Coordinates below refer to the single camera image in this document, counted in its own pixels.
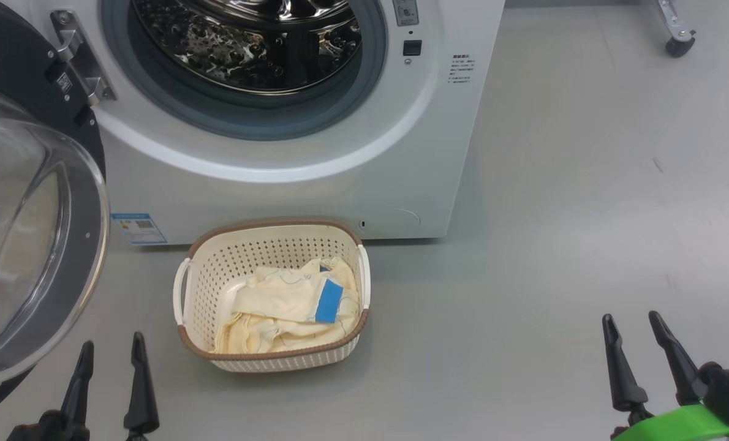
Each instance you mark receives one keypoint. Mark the cream garment with blue patch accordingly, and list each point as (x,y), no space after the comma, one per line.
(285,300)

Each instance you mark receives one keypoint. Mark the white front-load washing machine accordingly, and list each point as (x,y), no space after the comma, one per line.
(279,202)

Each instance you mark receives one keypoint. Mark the black door latch slot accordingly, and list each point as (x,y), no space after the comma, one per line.
(411,48)

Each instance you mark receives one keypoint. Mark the cream printed shirt blue collar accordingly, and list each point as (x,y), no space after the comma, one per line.
(260,337)

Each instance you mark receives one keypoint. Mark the stainless steel washer drum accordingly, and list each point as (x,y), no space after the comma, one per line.
(242,49)

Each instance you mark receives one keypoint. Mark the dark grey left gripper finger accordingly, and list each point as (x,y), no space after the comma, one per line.
(78,392)
(141,398)

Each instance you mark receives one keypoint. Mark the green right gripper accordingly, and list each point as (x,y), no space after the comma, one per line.
(683,425)

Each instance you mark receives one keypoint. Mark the cream perforated basket brown rim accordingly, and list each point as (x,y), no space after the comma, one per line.
(242,251)

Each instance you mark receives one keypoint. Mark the washing machine round door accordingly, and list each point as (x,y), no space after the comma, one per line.
(76,245)

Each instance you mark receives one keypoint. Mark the grey frame leg with caster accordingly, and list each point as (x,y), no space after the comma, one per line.
(677,33)

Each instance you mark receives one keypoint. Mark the metal washer door hinge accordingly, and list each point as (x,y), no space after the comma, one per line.
(83,58)

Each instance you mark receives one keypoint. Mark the washer drum opening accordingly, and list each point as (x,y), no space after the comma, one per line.
(242,116)

